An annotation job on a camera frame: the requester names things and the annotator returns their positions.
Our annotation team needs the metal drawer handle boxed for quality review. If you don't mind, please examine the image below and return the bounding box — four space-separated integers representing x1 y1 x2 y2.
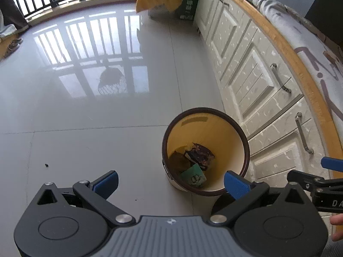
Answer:
295 112 314 154
270 63 292 94

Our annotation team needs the white cabinet with drawers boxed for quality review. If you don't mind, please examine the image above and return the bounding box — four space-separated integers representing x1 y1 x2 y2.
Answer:
195 0 332 187

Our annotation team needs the pair of shoes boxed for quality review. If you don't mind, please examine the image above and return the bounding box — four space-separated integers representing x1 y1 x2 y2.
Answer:
3 38 23 59

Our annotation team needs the person's hand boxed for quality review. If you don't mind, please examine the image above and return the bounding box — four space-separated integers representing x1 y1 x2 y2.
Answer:
330 214 343 242

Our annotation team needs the green snack packet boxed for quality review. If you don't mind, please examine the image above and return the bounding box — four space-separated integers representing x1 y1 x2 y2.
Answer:
180 164 207 187

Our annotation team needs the yellow cloth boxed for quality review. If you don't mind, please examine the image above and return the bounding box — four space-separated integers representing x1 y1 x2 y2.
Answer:
135 0 183 13

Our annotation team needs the brown crumpled wrapper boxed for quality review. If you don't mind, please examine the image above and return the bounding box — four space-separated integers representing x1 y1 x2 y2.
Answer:
169 143 215 173

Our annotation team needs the metal drawer handle upper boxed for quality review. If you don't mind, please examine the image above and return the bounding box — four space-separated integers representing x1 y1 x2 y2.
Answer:
270 63 292 94

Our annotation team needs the metal drawer handle lower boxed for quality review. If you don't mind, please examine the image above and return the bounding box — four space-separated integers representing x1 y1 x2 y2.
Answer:
295 112 314 154

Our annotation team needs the round tan trash bin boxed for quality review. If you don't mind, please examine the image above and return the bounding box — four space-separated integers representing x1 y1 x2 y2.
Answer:
162 107 250 197

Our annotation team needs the cartoon print bed sheet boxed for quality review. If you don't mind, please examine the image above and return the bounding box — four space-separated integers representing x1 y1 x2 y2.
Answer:
252 0 342 135

